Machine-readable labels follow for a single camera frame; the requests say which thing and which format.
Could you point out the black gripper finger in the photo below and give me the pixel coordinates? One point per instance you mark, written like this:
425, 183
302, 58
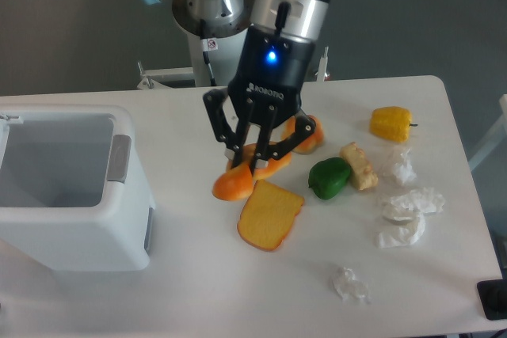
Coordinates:
234, 140
304, 128

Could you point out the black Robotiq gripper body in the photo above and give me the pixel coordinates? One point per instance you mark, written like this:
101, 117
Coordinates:
270, 72

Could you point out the long orange bread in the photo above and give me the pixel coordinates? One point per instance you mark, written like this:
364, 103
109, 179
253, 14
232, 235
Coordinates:
238, 182

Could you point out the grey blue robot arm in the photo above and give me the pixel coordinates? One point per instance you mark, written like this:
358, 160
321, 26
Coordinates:
252, 56

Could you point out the round knotted bread roll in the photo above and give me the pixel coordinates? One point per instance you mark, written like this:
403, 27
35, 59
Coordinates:
311, 143

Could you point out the white trash can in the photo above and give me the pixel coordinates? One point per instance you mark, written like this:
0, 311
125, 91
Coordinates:
74, 195

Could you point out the green bell pepper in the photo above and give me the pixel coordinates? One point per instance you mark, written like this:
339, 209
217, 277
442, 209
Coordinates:
328, 177

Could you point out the beige cake piece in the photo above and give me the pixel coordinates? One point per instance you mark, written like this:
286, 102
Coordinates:
363, 176

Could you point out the yellow bell pepper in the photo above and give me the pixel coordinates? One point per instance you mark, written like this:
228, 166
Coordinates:
392, 123

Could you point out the yellow toast slice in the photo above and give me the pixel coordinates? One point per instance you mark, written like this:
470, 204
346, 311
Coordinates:
268, 215

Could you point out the crumpled white tissue upper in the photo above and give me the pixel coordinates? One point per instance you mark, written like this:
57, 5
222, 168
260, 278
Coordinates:
398, 166

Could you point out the crumpled white tissue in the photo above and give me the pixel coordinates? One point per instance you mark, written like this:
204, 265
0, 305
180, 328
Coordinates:
405, 215
349, 287
398, 166

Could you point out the crumpled white tissue middle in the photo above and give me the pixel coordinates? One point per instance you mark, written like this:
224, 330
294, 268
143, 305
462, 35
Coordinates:
405, 215

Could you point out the crumpled white tissue lower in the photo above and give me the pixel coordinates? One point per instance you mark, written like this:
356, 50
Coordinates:
349, 287

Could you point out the black device at edge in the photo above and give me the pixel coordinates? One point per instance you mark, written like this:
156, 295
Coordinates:
492, 294

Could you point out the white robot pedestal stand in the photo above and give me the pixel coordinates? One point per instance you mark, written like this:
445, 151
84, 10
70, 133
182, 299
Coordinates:
216, 31

